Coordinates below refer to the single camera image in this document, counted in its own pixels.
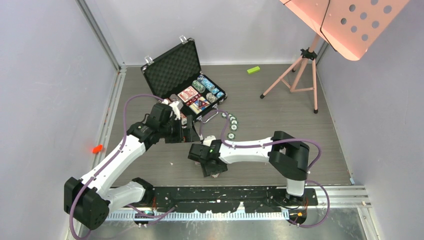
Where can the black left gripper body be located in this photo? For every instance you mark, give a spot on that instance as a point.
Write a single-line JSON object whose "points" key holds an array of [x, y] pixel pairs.
{"points": [[172, 131]]}

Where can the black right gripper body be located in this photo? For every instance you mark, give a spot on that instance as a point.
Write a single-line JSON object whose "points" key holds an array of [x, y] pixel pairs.
{"points": [[208, 170]]}

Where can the red playing card box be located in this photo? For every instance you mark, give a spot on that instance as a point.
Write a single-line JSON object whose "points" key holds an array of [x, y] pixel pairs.
{"points": [[187, 94]]}

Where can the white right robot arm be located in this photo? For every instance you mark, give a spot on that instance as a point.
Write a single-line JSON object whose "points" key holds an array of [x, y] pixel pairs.
{"points": [[287, 155]]}

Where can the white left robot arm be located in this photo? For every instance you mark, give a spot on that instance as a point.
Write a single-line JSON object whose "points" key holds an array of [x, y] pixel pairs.
{"points": [[91, 198]]}

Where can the black poker set case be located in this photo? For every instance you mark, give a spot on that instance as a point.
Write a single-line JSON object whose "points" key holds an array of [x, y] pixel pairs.
{"points": [[175, 70]]}

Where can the blue-orange chip row in case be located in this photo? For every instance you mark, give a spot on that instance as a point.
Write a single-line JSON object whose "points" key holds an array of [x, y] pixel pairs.
{"points": [[174, 98]]}

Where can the green 20 chip lone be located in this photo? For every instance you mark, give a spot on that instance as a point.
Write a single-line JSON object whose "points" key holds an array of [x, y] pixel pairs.
{"points": [[231, 136]]}

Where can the card deck in case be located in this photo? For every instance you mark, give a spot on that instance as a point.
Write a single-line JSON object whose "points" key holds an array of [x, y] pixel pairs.
{"points": [[198, 105]]}

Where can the green chip row in case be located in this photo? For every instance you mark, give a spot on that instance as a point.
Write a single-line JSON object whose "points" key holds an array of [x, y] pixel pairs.
{"points": [[198, 86]]}

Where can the grey chip row in case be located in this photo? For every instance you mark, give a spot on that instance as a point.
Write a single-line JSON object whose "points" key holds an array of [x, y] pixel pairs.
{"points": [[211, 97]]}

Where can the blue chip row in case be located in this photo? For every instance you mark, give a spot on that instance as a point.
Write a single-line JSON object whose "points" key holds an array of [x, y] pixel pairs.
{"points": [[211, 87]]}

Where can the green block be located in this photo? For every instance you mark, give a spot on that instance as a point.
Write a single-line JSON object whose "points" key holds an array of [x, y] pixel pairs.
{"points": [[253, 70]]}

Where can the pink tripod stand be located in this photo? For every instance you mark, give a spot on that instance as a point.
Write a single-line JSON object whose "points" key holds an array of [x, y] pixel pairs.
{"points": [[298, 67]]}

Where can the pink perforated panel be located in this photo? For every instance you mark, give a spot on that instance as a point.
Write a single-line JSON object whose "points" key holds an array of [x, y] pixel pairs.
{"points": [[349, 26]]}

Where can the orange clip on rail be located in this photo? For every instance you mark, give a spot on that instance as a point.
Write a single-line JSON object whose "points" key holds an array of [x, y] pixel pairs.
{"points": [[97, 149]]}

